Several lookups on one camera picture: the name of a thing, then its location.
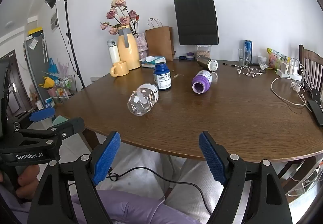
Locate wooden chair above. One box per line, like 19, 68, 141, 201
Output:
298, 44, 323, 93

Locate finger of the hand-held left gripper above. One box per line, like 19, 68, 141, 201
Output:
7, 106, 56, 130
14, 117, 85, 146

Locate clear plastic rack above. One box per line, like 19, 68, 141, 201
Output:
285, 158, 323, 199

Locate dried pink flowers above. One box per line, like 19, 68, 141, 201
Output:
100, 0, 140, 36

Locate purple cup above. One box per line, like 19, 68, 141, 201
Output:
192, 70, 214, 94

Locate person's left hand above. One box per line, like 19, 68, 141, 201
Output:
15, 164, 41, 199

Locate clear drinking glass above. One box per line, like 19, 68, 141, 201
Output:
238, 49, 250, 67

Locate pale pink vase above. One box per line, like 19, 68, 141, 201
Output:
136, 33, 148, 52

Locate white power strip with chargers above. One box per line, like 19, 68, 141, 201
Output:
276, 58, 303, 81

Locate white thermos bottle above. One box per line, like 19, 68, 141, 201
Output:
107, 40, 121, 65

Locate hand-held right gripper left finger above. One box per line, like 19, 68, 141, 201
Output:
27, 131, 121, 224

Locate purple jacket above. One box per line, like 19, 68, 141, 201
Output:
71, 189, 202, 224

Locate yellow mug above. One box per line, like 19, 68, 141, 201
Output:
110, 61, 130, 77

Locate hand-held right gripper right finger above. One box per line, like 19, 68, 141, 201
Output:
198, 131, 293, 224

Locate white charging cable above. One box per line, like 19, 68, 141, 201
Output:
271, 57, 314, 107

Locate clear plastic bottle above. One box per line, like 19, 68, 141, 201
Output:
127, 83, 160, 116

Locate clear food container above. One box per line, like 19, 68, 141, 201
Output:
196, 44, 211, 59

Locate dark blue pill bottle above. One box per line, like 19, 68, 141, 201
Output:
153, 62, 172, 92

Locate brown paper bag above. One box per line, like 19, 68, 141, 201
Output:
145, 18, 175, 62

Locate cluttered storage cart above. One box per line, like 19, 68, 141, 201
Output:
38, 72, 76, 109

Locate white earphones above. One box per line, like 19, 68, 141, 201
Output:
237, 57, 264, 77

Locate yellow thermos jug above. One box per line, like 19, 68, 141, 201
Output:
117, 25, 141, 71

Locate black paper bag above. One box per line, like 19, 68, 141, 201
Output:
174, 0, 219, 46

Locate light green stool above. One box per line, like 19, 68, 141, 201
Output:
52, 116, 70, 127

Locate black clip device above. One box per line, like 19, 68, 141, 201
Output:
306, 89, 323, 127

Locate person's left forearm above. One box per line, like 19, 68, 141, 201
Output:
0, 182, 30, 224

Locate blue drink can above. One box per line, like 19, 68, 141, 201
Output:
244, 40, 253, 64

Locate stainless steel cup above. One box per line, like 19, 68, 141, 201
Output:
196, 55, 218, 72

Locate yellow box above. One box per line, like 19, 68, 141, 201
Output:
27, 26, 44, 37

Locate tissue box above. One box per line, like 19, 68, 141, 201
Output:
139, 56, 167, 68

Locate colourful snack bags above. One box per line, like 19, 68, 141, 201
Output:
267, 48, 290, 69

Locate brown door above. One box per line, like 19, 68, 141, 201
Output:
0, 50, 29, 119

